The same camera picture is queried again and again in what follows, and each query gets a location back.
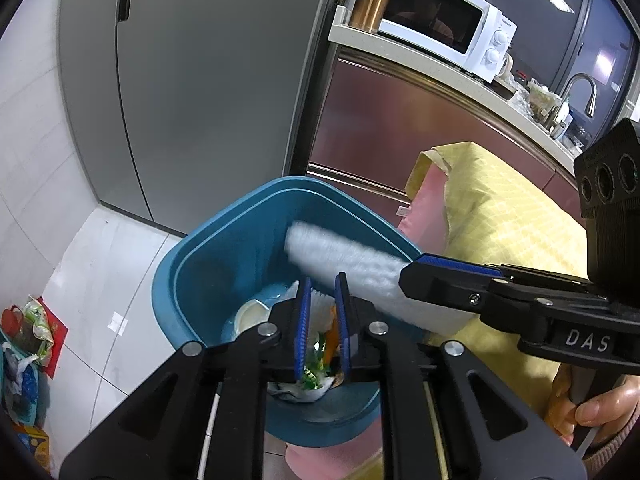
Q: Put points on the green orange snack wrapper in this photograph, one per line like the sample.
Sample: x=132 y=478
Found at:
x=320 y=360

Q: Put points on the colourful cardboard box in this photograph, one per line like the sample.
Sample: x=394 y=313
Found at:
x=32 y=447

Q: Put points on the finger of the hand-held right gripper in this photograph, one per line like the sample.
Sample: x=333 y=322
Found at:
x=450 y=287
x=455 y=262

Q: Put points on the dark window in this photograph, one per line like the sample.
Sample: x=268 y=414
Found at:
x=545 y=20

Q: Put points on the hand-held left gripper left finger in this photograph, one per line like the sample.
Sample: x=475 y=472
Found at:
x=302 y=340

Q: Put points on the pile of floor clutter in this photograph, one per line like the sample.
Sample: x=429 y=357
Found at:
x=57 y=340

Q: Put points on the person's right hand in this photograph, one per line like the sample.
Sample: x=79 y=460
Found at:
x=610 y=407

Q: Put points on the steel kitchen faucet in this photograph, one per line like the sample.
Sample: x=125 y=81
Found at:
x=590 y=95

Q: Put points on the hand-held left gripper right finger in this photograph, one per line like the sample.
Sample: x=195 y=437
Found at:
x=342 y=330

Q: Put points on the green white plastic bag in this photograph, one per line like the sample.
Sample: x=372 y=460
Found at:
x=40 y=330

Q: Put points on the beige mug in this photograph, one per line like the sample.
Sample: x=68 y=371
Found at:
x=506 y=66

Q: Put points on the grey refrigerator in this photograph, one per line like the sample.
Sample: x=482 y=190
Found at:
x=200 y=85

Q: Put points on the white microwave oven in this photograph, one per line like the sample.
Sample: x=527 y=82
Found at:
x=450 y=20

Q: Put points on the yellow quilted tablecloth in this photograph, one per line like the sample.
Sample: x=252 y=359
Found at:
x=500 y=215

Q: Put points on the white paper tissue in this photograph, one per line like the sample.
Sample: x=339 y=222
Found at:
x=350 y=265

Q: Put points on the white paper cup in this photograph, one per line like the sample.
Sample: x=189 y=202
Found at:
x=252 y=317

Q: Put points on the blue plastic packet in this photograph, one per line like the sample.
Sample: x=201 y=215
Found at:
x=22 y=385

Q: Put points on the light kitchen counter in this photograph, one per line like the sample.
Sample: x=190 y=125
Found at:
x=425 y=62

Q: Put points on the pink cloth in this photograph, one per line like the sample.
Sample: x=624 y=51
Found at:
x=425 y=210

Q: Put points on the person's right forearm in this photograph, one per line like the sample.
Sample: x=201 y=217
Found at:
x=620 y=437

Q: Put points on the pile of counter containers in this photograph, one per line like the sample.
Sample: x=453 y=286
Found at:
x=537 y=97

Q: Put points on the reddish kitchen cabinet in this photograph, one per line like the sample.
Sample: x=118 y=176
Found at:
x=360 y=120

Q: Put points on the blue plastic bin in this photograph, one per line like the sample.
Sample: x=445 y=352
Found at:
x=225 y=245

